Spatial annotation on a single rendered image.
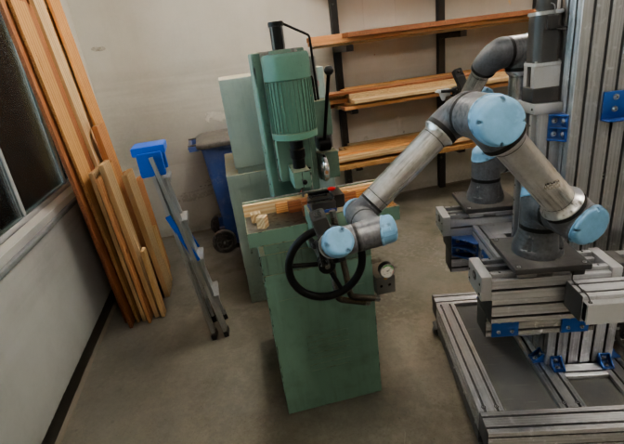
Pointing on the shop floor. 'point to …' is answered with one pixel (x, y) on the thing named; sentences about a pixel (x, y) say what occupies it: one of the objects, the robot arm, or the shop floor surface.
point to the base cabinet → (323, 338)
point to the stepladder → (156, 159)
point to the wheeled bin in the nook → (224, 238)
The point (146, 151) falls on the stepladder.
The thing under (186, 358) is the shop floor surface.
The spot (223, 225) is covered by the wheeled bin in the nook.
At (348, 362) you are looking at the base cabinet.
